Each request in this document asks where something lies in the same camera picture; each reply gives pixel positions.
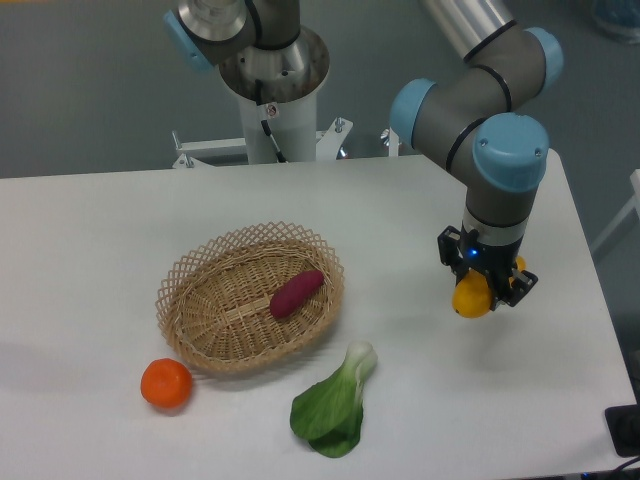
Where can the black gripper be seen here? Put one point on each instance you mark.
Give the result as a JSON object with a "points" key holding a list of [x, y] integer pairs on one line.
{"points": [[491, 251]]}

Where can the yellow mango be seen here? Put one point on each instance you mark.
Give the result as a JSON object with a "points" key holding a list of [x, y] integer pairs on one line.
{"points": [[472, 297]]}

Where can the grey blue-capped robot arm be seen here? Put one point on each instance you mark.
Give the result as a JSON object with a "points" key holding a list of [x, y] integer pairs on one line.
{"points": [[471, 129]]}

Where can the purple sweet potato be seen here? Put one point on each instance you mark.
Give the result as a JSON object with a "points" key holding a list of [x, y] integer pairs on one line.
{"points": [[294, 293]]}

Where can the black device at table edge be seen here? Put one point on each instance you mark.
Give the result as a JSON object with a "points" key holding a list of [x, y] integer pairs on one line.
{"points": [[623, 425]]}

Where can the green bok choy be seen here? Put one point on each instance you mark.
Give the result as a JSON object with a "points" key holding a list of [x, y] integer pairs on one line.
{"points": [[329, 414]]}

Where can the woven wicker basket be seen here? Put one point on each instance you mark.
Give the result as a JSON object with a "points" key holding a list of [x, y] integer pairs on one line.
{"points": [[213, 308]]}

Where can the blue object top right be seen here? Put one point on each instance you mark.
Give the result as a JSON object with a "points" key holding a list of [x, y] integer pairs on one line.
{"points": [[618, 19]]}

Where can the orange tangerine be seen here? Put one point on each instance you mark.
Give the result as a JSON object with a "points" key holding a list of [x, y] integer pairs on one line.
{"points": [[166, 384]]}

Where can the white frame at right edge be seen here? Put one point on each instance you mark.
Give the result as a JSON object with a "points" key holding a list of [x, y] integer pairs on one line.
{"points": [[620, 224]]}

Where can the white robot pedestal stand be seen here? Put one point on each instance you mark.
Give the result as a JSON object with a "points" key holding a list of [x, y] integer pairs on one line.
{"points": [[276, 93]]}

